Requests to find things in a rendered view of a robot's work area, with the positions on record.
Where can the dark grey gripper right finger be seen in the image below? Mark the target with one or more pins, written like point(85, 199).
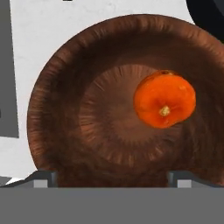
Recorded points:
point(182, 180)

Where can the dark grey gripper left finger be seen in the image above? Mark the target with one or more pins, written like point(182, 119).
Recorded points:
point(43, 179)

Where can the orange squash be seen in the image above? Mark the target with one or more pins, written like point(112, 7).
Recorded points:
point(164, 100)

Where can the brown wooden bowl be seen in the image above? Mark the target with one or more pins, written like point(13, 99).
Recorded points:
point(102, 116)

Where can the black round object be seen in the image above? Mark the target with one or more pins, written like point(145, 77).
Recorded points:
point(208, 14)

